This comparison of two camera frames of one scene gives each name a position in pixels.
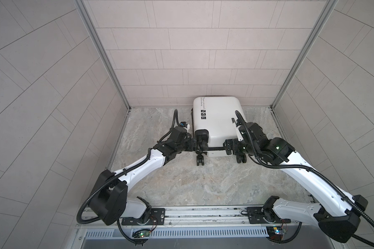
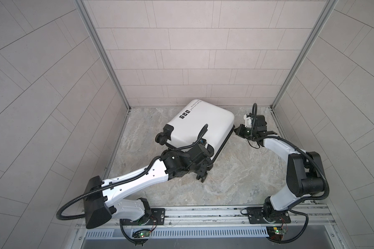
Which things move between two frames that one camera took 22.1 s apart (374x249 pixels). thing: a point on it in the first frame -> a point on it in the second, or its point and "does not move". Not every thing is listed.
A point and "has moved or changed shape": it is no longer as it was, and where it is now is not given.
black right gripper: [227, 146] -> [240, 132]
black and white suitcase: [214, 114] has moved or changed shape
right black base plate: [257, 215] does not move
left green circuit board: [142, 234] does not move
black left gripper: [189, 144] -> [203, 166]
